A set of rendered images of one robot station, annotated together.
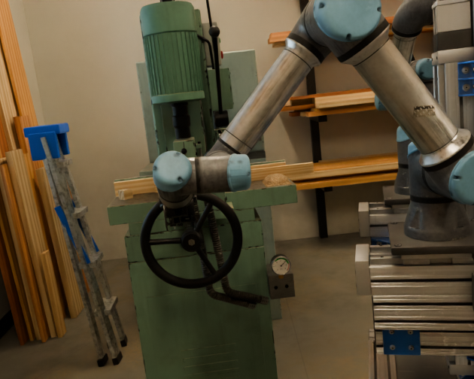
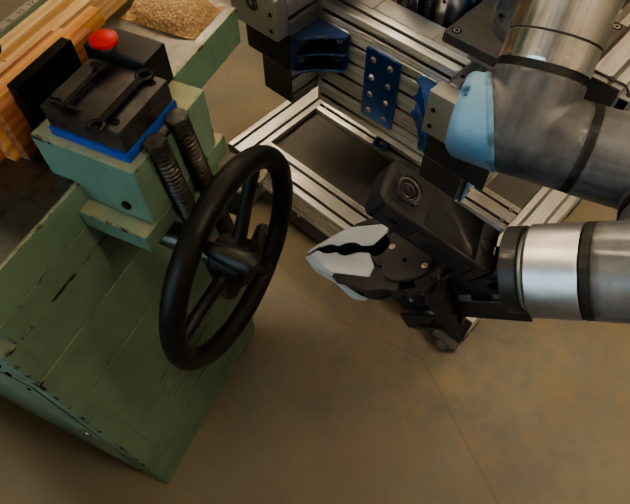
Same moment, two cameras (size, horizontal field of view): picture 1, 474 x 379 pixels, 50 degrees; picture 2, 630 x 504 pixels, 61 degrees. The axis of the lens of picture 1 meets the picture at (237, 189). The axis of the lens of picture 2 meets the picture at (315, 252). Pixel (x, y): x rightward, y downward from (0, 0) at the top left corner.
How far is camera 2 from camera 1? 1.23 m
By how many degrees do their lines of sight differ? 67
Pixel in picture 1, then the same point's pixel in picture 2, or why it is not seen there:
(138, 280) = (69, 383)
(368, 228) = (286, 24)
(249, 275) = not seen: hidden behind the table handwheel
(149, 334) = (115, 417)
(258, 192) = (194, 61)
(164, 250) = (89, 299)
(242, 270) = not seen: hidden behind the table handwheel
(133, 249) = (35, 356)
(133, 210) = not seen: outside the picture
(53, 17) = not seen: outside the picture
